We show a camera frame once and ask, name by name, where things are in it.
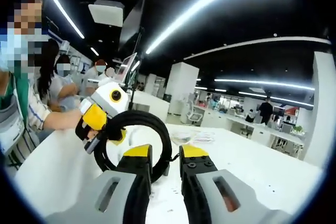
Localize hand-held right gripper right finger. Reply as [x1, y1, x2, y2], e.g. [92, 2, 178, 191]
[179, 144, 292, 224]

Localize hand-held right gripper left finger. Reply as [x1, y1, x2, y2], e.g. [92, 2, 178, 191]
[44, 144, 153, 224]

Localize black charger cable bundle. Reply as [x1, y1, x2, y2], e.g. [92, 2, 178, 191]
[93, 110, 173, 183]

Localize white desk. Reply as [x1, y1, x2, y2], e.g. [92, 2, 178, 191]
[13, 123, 325, 224]

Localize packets on table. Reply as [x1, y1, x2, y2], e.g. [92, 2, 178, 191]
[170, 129, 216, 146]

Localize small red and white screen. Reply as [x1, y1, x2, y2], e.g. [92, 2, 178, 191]
[114, 52, 138, 78]

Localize white office chair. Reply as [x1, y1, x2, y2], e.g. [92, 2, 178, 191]
[187, 103, 206, 127]

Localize person's striped shirt torso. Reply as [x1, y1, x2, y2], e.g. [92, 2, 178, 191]
[0, 70, 53, 168]

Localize row of white office desks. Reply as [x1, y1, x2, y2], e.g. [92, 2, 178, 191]
[202, 108, 307, 158]

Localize large display on stand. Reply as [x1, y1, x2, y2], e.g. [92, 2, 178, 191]
[119, 0, 147, 112]

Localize white ceiling panel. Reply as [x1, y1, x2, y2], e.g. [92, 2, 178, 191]
[88, 0, 124, 28]

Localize grey chest-worn device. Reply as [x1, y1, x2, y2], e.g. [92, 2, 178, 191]
[0, 100, 26, 154]

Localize wide white pillar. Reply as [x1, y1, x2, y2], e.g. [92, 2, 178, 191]
[304, 50, 336, 168]

